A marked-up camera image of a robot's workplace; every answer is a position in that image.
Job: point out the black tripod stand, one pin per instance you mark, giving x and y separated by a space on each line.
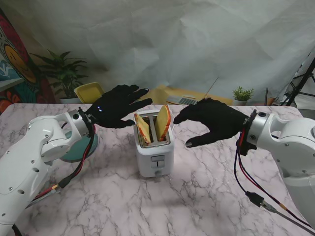
300 83

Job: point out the small green potted plant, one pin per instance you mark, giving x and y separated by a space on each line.
242 94

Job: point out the colourful smiley mural banner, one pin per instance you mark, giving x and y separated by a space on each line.
14 73

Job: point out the teal round plate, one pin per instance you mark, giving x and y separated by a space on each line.
76 153

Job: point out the white two-slot toaster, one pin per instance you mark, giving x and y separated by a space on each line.
156 157

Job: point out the large green potted plant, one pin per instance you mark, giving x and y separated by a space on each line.
65 71

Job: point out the yellow plastic chair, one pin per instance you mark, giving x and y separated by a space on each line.
87 94

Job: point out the yellow wooden desk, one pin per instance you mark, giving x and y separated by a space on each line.
160 92

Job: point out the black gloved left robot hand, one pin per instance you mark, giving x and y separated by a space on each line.
115 110

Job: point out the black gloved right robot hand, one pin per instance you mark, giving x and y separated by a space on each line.
219 120

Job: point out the toy toast slice orange crust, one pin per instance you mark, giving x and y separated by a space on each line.
144 127
162 120

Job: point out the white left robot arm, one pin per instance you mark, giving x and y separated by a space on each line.
32 159

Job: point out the thin dark laptop lid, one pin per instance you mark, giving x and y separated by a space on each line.
266 96

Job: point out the white crumpled backdrop sheet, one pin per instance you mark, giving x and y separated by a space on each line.
172 37

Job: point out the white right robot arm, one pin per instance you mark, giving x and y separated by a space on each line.
292 145

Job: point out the open silver laptop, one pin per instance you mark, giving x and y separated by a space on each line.
183 100

